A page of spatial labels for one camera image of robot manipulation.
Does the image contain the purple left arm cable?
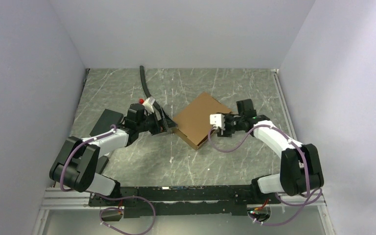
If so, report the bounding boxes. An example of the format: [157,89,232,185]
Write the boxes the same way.
[59,124,157,235]

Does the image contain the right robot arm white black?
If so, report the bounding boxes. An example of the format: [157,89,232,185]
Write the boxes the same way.
[210,99,324,203]

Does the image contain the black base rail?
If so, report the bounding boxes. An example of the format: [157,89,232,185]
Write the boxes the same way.
[89,185,280,218]

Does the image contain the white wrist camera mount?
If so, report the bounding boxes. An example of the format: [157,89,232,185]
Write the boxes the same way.
[139,96,156,115]
[210,114,225,130]

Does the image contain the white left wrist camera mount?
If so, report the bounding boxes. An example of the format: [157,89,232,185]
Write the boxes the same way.
[139,96,156,115]

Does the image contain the brown cardboard box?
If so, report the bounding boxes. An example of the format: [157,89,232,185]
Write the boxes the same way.
[173,92,231,150]

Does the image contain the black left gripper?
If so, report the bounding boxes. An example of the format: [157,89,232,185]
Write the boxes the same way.
[137,107,178,136]

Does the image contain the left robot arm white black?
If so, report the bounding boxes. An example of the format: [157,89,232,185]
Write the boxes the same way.
[49,103,177,206]

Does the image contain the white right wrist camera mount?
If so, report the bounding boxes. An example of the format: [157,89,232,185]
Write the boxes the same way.
[210,114,225,130]

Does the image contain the black flat rectangular block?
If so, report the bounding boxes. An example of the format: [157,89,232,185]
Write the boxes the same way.
[90,109,124,136]

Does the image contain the black rubber hose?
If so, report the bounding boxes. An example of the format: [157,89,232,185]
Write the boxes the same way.
[139,66,163,111]

